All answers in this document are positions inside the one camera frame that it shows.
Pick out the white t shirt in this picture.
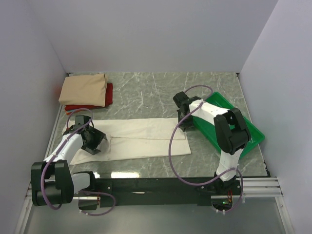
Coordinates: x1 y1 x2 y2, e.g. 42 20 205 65
70 117 178 165

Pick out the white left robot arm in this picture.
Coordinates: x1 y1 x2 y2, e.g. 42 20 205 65
31 115 107 210

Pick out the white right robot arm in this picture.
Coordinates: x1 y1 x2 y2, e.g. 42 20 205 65
168 92 251 195

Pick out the folded orange t shirt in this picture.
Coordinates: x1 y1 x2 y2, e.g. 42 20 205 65
65 109 79 115

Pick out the folded beige t shirt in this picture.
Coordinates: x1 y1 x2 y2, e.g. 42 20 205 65
58 74 107 107

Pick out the folded red t shirt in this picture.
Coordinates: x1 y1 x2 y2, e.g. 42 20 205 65
64 83 113 112

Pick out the black base beam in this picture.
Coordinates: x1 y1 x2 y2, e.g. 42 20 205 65
95 177 241 206

